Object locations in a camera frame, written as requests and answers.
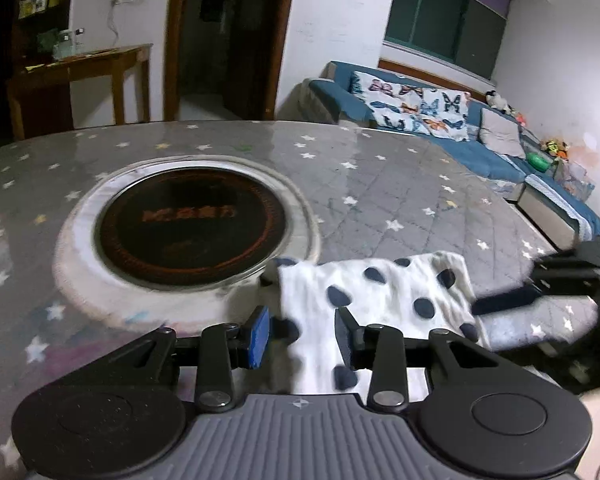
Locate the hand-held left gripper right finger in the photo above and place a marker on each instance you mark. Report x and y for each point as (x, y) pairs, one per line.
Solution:
(346, 345)

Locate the blue sofa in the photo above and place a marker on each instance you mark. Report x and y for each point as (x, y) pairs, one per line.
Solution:
(485, 160)

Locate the colourful small toys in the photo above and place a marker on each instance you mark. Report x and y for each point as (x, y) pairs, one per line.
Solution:
(555, 147)

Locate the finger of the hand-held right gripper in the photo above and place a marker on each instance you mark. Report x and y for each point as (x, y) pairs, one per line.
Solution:
(565, 266)
(510, 300)

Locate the round black induction cooktop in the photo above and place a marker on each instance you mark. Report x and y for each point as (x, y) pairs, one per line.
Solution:
(190, 225)

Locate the green bowl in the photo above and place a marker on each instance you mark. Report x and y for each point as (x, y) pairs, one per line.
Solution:
(539, 161)

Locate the butterfly print blanket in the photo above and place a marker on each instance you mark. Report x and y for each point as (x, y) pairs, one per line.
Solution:
(410, 105)

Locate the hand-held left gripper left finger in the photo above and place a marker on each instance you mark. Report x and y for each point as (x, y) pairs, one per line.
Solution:
(259, 337)

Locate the dark glass window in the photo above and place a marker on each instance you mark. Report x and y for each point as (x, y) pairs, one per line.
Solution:
(440, 25)

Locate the grey star-print tablecloth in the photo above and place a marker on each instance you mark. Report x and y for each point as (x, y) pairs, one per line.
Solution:
(380, 185)

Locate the dark wooden shelf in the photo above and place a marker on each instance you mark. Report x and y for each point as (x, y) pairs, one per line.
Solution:
(40, 5)

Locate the grey square cushion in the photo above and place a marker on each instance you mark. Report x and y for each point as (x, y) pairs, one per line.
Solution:
(502, 132)

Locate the wooden door frame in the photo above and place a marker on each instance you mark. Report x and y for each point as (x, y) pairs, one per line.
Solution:
(172, 40)

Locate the translucent plastic box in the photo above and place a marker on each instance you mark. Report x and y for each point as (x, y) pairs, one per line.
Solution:
(575, 177)

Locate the white polka-dot garment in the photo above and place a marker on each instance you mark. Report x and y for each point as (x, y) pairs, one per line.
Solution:
(380, 285)

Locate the wooden side table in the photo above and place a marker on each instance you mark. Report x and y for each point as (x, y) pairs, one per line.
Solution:
(80, 67)

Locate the black and white plush toy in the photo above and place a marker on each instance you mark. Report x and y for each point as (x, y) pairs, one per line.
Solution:
(497, 101)

